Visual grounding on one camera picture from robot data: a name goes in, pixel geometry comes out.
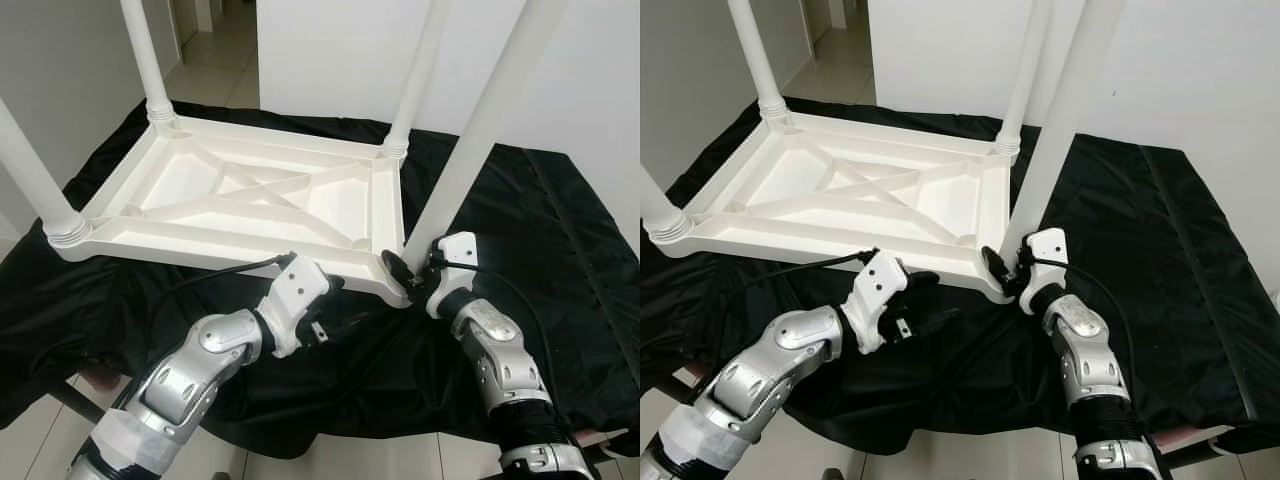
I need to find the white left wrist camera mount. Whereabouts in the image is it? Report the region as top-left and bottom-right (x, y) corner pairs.
(258, 255), (333, 359)
(850, 250), (909, 356)

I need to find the black metal table leg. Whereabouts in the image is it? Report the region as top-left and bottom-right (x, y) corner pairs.
(45, 380), (111, 421)
(1160, 430), (1241, 471)
(570, 430), (636, 459)

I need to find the white plastic table leg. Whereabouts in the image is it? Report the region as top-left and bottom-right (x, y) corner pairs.
(640, 165), (694, 244)
(0, 98), (91, 249)
(120, 0), (181, 129)
(400, 0), (573, 286)
(1000, 0), (1129, 271)
(727, 0), (796, 123)
(383, 0), (451, 161)
(992, 0), (1053, 156)

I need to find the black cloth table cover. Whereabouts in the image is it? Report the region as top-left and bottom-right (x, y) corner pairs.
(0, 98), (641, 461)
(640, 95), (1280, 456)

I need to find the white plastic table top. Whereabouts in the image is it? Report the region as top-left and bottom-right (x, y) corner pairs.
(645, 110), (1011, 301)
(50, 115), (413, 309)

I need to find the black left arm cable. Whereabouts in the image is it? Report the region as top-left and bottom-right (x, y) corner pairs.
(715, 247), (883, 321)
(120, 252), (299, 331)

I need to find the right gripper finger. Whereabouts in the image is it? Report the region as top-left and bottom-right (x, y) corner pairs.
(382, 250), (416, 296)
(982, 246), (1013, 293)

